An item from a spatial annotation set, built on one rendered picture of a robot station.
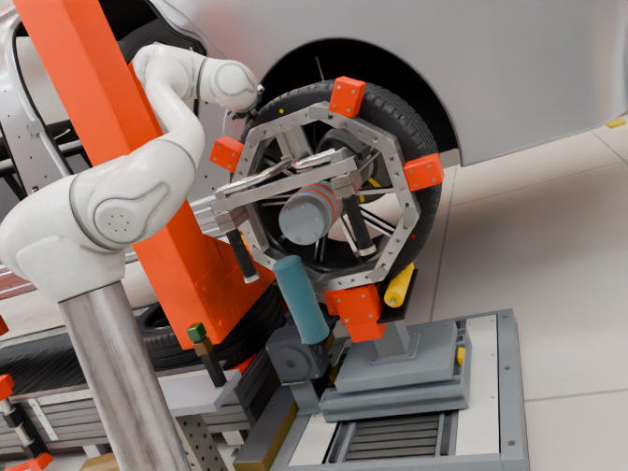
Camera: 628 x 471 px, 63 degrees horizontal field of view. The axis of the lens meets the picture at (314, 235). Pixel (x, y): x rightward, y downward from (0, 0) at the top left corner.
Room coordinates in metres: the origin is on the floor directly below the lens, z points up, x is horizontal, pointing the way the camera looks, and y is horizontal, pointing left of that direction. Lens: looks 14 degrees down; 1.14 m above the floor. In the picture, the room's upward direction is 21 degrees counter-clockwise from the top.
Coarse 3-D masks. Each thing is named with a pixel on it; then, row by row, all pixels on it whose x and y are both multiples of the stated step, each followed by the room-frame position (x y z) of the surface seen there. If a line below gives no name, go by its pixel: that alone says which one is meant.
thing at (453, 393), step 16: (464, 336) 1.65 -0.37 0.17; (464, 352) 1.56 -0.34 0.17; (336, 368) 1.76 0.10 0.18; (464, 368) 1.49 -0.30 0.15; (416, 384) 1.49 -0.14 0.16; (432, 384) 1.47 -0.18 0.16; (448, 384) 1.45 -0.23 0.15; (464, 384) 1.43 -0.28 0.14; (336, 400) 1.61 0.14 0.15; (352, 400) 1.54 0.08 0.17; (368, 400) 1.51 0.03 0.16; (384, 400) 1.49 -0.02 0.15; (400, 400) 1.47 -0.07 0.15; (416, 400) 1.45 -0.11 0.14; (432, 400) 1.43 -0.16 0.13; (448, 400) 1.41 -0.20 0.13; (464, 400) 1.38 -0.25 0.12; (336, 416) 1.57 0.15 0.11; (352, 416) 1.54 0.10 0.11; (368, 416) 1.52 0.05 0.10
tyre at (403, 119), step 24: (288, 96) 1.54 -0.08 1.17; (312, 96) 1.50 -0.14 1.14; (384, 96) 1.52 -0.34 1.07; (264, 120) 1.57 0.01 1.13; (384, 120) 1.43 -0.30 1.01; (408, 120) 1.47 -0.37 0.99; (408, 144) 1.41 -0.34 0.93; (432, 144) 1.53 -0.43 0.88; (432, 192) 1.41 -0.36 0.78; (432, 216) 1.42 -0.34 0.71; (408, 240) 1.45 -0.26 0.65; (408, 264) 1.47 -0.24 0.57
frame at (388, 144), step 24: (288, 120) 1.45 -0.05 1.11; (312, 120) 1.43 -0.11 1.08; (336, 120) 1.40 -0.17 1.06; (360, 120) 1.42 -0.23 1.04; (264, 144) 1.56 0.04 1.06; (384, 144) 1.35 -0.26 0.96; (240, 168) 1.54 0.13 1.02; (240, 192) 1.55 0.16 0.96; (408, 192) 1.35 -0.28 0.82; (408, 216) 1.35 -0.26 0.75; (264, 240) 1.59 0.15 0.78; (264, 264) 1.56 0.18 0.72; (384, 264) 1.42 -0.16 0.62; (336, 288) 1.47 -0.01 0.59
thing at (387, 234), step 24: (336, 144) 1.52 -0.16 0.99; (264, 168) 1.69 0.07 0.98; (360, 168) 1.50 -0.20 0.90; (360, 192) 1.51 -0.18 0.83; (384, 192) 1.48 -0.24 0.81; (264, 216) 1.66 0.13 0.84; (288, 240) 1.68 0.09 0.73; (336, 240) 1.79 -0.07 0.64; (384, 240) 1.60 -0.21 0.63; (312, 264) 1.59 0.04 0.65; (336, 264) 1.58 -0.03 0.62; (360, 264) 1.52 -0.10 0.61
